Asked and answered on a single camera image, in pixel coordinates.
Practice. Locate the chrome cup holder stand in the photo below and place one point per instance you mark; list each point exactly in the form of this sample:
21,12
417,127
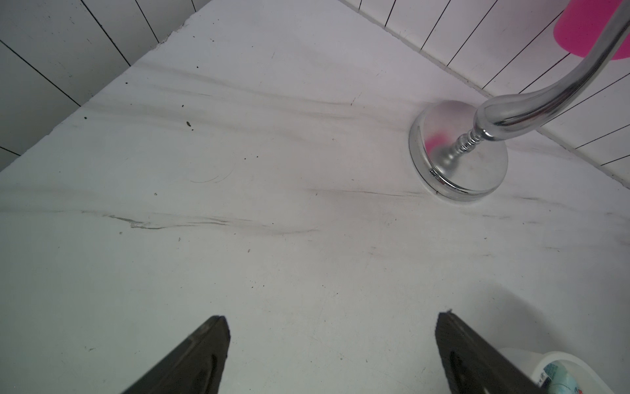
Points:
459,150

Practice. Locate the white storage box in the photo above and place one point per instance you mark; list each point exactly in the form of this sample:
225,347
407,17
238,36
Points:
532,364

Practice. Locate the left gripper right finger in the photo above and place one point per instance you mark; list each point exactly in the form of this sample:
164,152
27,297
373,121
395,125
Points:
472,365

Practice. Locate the pink cup lower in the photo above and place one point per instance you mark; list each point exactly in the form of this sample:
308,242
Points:
581,24

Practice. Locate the teal cartoon tissue pack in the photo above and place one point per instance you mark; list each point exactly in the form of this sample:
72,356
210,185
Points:
556,379

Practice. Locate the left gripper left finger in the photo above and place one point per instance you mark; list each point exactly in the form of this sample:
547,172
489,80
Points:
194,366

